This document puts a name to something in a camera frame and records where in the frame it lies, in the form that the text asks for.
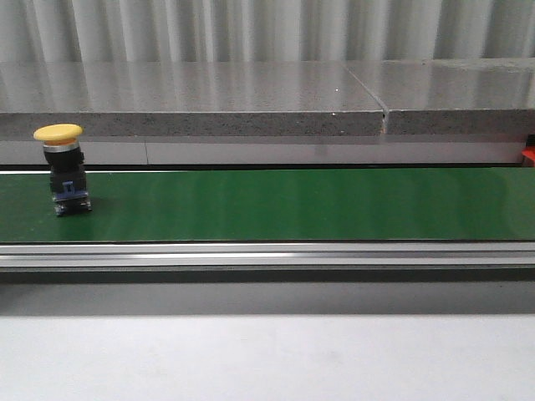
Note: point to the red plastic object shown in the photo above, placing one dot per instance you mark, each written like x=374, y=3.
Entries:
x=528, y=153

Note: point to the aluminium conveyor side rail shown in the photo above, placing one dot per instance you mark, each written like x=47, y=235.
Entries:
x=290, y=261

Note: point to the green conveyor belt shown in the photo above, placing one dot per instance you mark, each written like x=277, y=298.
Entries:
x=466, y=204

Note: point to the yellow mushroom push button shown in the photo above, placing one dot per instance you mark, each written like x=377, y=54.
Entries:
x=67, y=180

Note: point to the grey stone counter slab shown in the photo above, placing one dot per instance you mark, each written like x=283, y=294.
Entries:
x=492, y=97

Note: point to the white pleated curtain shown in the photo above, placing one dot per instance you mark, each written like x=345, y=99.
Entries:
x=214, y=31

